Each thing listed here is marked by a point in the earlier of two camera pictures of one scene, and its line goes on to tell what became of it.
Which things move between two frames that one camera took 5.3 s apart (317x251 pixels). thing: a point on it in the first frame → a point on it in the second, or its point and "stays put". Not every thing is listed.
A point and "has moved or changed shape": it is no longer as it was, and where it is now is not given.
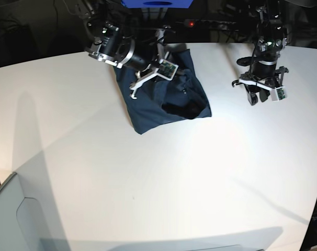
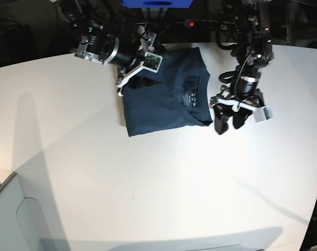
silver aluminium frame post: [153, 13] stays put
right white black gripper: [272, 83] → [247, 104]
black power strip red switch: [211, 25] stays put
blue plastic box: [155, 4] stays put
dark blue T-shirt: [160, 101] has moved or changed shape
